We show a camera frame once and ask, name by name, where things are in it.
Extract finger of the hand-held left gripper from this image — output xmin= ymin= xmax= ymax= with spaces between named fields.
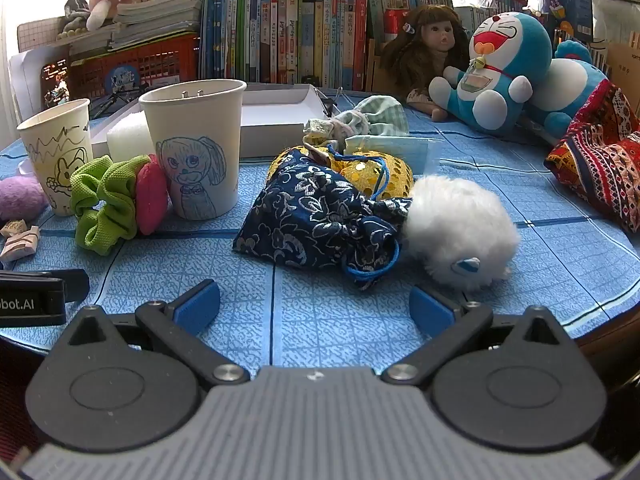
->
xmin=47 ymin=268 xmax=91 ymax=304

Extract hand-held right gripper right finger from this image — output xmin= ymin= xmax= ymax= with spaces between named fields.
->
xmin=382 ymin=285 xmax=568 ymax=386

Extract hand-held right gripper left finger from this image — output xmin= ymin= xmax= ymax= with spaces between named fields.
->
xmin=67 ymin=280 xmax=251 ymax=386

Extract white fluffy pompom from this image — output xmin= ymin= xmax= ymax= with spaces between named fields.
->
xmin=401 ymin=175 xmax=521 ymax=294

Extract purple fuzzy pompom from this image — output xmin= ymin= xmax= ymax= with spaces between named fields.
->
xmin=0 ymin=176 xmax=49 ymax=222

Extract pink scrunchie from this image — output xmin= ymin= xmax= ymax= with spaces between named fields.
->
xmin=135 ymin=156 xmax=170 ymax=236

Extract yellow sequin scrunchie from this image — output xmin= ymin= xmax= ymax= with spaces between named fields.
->
xmin=330 ymin=147 xmax=415 ymax=202

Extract blue sequin scrunchie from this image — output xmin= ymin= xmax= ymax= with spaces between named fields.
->
xmin=232 ymin=152 xmax=415 ymax=291

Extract white foam block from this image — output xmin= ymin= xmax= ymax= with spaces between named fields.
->
xmin=106 ymin=120 xmax=154 ymax=166

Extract gold sequin pouch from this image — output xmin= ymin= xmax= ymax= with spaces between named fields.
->
xmin=266 ymin=145 xmax=351 ymax=181

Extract green checked scrunchie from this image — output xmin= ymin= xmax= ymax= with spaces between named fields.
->
xmin=302 ymin=96 xmax=411 ymax=151

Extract white shallow box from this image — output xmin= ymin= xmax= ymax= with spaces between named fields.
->
xmin=89 ymin=83 xmax=332 ymax=162

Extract blue tablecloth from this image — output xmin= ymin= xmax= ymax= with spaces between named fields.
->
xmin=0 ymin=87 xmax=640 ymax=366

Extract paper cup with yellow drawing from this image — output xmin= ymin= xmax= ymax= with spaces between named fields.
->
xmin=17 ymin=99 xmax=95 ymax=217

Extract paper cup with blue drawing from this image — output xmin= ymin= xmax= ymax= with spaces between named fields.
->
xmin=138 ymin=79 xmax=247 ymax=221

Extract light blue face mask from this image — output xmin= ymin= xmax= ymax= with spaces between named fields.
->
xmin=342 ymin=134 xmax=442 ymax=175

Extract phone with lit screen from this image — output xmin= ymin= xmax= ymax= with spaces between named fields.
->
xmin=41 ymin=57 xmax=71 ymax=109

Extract red patterned cloth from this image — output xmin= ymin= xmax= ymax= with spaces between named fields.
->
xmin=543 ymin=79 xmax=640 ymax=235

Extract red plastic crate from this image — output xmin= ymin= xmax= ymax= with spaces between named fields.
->
xmin=66 ymin=34 xmax=202 ymax=102

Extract black binder clip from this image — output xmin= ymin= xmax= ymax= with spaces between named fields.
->
xmin=321 ymin=86 xmax=347 ymax=117

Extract white grid board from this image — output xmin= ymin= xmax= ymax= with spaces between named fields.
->
xmin=16 ymin=19 xmax=69 ymax=57

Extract brown-haired doll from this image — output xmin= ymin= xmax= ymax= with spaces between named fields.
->
xmin=382 ymin=4 xmax=472 ymax=122

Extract blue cat plush toy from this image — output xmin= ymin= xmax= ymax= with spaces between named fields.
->
xmin=428 ymin=12 xmax=554 ymax=137

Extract blue and white plush toy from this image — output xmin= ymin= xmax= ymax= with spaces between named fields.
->
xmin=520 ymin=40 xmax=612 ymax=140

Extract grey plush toy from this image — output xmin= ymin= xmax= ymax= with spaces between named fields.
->
xmin=56 ymin=0 xmax=92 ymax=42

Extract stack of flat books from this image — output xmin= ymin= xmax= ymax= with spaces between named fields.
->
xmin=67 ymin=0 xmax=205 ymax=58

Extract row of upright books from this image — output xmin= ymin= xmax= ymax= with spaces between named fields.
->
xmin=199 ymin=0 xmax=483 ymax=92

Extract red can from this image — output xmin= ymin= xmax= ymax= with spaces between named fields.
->
xmin=384 ymin=7 xmax=415 ymax=37

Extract cardboard box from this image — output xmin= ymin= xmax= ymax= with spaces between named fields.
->
xmin=606 ymin=41 xmax=640 ymax=87

